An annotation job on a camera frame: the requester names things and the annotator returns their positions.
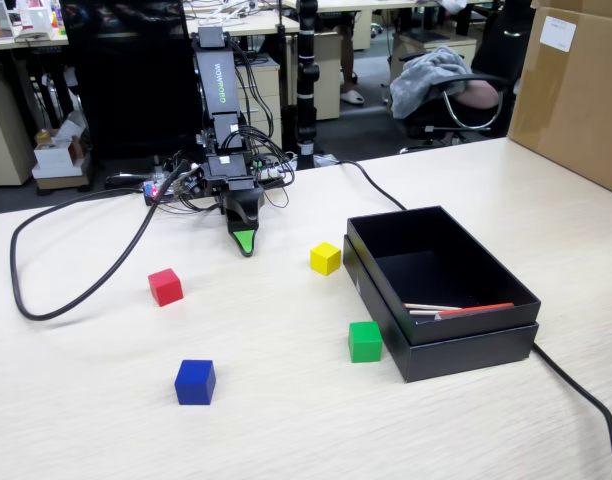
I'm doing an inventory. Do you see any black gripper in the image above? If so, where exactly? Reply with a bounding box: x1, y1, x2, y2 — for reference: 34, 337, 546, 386
201, 153, 265, 259

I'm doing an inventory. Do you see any yellow wooden cube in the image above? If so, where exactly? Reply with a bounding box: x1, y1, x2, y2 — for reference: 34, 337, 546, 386
309, 242, 342, 277

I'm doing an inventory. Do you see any red wooden cube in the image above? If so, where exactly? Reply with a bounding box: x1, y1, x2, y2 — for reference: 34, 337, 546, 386
147, 267, 185, 307

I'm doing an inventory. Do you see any blue wooden cube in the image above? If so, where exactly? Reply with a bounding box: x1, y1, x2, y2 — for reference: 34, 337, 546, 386
174, 359, 217, 406

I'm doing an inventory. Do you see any green wooden cube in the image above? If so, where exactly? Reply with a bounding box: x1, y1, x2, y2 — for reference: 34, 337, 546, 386
348, 320, 384, 364

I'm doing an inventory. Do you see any black cardboard box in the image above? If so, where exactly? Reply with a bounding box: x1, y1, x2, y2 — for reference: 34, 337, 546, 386
346, 205, 542, 346

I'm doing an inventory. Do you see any black open box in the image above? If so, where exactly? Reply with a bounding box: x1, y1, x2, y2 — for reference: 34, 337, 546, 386
342, 234, 540, 384

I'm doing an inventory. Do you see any small white box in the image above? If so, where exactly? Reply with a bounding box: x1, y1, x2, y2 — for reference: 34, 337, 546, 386
25, 5, 53, 31

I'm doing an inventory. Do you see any large brown cardboard box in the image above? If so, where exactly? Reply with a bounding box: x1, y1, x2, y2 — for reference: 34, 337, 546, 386
507, 0, 612, 199

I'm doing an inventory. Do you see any white connector power board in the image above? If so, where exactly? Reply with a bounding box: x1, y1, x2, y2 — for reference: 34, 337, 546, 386
253, 153, 298, 185

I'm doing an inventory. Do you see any robot controller board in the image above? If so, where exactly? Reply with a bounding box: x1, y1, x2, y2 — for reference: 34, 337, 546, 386
143, 172, 187, 207

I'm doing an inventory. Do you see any thick black stand pole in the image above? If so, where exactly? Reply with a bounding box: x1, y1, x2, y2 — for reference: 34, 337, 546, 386
294, 0, 321, 171

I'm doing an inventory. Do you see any thin black stand pole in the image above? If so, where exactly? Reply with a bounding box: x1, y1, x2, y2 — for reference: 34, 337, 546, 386
274, 7, 290, 109

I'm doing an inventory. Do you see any black highback office chair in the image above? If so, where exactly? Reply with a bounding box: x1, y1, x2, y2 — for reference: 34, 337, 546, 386
58, 0, 205, 191

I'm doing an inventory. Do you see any beige office desk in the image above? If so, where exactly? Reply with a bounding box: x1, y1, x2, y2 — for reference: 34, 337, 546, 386
185, 9, 302, 39
0, 29, 70, 51

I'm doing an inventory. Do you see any white cardboard boxes stack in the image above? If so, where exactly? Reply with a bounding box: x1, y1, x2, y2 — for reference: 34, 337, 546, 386
31, 112, 93, 194

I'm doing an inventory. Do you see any grey blanket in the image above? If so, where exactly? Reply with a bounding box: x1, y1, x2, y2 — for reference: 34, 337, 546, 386
389, 45, 475, 120

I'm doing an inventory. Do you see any pink cushion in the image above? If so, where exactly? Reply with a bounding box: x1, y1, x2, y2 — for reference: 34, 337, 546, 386
455, 79, 501, 110

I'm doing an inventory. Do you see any black chrome office chair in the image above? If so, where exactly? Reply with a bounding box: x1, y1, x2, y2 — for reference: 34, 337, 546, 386
398, 0, 535, 154

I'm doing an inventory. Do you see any white shipping label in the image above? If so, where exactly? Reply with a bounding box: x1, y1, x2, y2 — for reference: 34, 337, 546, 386
539, 15, 578, 54

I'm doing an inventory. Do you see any thick black camera cable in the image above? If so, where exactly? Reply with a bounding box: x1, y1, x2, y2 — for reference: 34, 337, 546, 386
9, 160, 192, 322

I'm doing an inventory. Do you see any picture frame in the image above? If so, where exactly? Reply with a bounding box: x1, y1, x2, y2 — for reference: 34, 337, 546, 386
0, 0, 16, 40

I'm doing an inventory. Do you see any thick black table cable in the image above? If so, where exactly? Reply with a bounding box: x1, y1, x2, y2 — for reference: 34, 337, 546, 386
330, 158, 612, 480

